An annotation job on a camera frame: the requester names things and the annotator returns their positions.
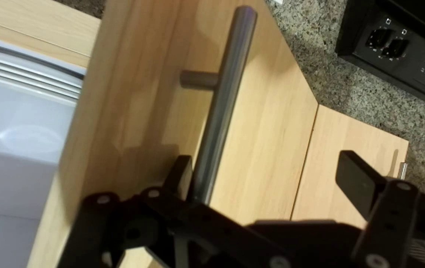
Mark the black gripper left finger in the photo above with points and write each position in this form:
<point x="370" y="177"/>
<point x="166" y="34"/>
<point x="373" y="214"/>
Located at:
<point x="172" y="228"/>

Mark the wooden cabinet door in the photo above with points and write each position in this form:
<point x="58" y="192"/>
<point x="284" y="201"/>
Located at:
<point x="272" y="149"/>
<point x="346" y="168"/>

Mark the black electric stove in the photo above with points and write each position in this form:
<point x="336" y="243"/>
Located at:
<point x="395" y="64"/>

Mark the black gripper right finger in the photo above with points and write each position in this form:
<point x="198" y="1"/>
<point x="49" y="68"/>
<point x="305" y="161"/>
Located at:
<point x="395" y="213"/>

